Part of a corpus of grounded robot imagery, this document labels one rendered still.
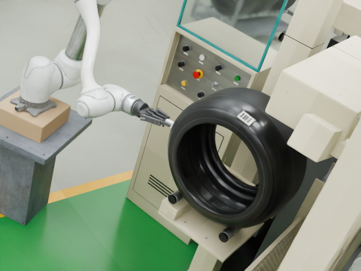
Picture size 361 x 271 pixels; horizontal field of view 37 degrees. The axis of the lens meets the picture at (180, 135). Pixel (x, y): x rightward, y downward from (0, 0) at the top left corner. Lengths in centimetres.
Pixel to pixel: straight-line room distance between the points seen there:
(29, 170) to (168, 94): 89
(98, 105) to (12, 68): 254
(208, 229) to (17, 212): 132
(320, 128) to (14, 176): 208
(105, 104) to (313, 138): 116
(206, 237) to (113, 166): 165
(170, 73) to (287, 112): 162
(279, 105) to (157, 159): 182
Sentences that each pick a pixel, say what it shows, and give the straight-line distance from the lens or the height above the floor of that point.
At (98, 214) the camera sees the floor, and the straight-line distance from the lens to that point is 348.
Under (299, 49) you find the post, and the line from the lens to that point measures 222.
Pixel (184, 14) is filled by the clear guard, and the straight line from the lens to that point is 297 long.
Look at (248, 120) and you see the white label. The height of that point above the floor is 143.
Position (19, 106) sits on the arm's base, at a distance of 290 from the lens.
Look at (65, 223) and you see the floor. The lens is 338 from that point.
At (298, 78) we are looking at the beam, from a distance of 155.
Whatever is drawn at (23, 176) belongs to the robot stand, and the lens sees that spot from 311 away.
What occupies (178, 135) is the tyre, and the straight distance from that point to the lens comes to 217.
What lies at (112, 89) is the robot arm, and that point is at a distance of 246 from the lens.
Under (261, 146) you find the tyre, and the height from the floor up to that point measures 137.
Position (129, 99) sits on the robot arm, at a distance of 242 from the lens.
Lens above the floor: 238
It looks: 33 degrees down
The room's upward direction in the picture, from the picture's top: 18 degrees clockwise
